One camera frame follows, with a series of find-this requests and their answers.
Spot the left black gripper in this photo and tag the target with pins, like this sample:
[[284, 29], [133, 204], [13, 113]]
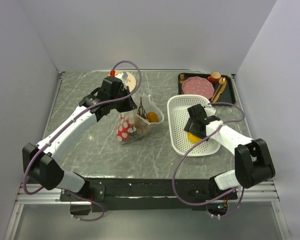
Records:
[[130, 105]]

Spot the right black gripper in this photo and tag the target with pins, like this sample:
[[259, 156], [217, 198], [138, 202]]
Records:
[[189, 127]]

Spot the yellow apple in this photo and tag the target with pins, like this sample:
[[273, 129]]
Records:
[[193, 139]]

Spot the clear dotted zip bag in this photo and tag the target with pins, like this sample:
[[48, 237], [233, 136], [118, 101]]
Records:
[[150, 107]]

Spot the red apple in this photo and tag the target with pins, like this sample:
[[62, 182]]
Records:
[[125, 130]]

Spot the brown kiwi fruit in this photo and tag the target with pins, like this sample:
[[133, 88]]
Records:
[[152, 117]]

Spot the brown longan bunch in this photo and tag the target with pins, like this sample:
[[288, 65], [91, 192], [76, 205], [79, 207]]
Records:
[[141, 124]]

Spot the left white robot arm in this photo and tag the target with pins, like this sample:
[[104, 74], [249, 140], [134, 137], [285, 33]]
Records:
[[40, 161]]

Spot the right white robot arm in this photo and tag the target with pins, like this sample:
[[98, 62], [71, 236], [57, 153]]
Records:
[[252, 159]]

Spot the orange cream round plate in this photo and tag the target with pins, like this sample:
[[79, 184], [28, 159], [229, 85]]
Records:
[[131, 83]]

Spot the white perforated basket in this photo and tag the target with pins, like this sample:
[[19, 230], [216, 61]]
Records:
[[177, 118]]

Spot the pink dotted plate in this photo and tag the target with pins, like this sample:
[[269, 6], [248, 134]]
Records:
[[198, 86]]

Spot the black serving tray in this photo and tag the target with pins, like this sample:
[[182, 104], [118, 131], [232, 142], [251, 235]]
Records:
[[227, 96]]

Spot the gold fork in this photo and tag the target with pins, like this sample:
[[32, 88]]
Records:
[[181, 79]]

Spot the gold spoon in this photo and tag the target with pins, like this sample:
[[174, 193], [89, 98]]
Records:
[[220, 89]]

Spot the orange cup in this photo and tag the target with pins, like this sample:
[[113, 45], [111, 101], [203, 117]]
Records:
[[214, 77]]

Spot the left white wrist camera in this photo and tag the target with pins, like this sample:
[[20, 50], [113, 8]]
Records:
[[122, 75]]

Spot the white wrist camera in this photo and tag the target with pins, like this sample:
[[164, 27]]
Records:
[[122, 75], [210, 111]]

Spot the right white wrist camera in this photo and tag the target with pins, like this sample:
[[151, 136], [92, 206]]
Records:
[[210, 111]]

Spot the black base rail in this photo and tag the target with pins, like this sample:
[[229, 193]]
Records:
[[117, 194]]

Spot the aluminium frame rail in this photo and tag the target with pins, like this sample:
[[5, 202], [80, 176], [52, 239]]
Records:
[[263, 192]]

